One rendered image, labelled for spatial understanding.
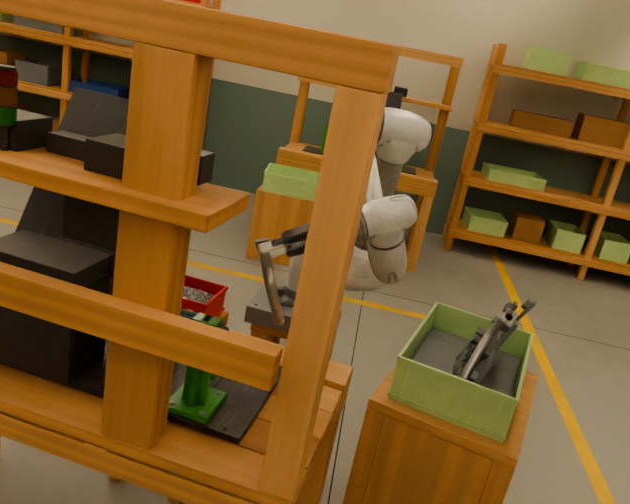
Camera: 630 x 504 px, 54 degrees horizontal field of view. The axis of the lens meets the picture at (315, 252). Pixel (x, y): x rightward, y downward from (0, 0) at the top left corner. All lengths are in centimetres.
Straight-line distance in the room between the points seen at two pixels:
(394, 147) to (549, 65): 471
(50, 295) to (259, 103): 602
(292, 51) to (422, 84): 600
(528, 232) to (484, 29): 224
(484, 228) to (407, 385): 488
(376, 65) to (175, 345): 74
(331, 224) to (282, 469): 62
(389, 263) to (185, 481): 79
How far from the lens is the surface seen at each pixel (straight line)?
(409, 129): 218
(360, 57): 121
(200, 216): 131
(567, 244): 718
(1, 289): 164
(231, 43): 128
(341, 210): 124
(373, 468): 234
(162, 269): 143
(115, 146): 148
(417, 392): 220
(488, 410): 217
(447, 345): 261
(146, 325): 144
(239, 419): 178
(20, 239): 193
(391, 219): 168
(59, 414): 180
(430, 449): 223
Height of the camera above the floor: 193
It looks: 19 degrees down
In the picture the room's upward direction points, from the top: 11 degrees clockwise
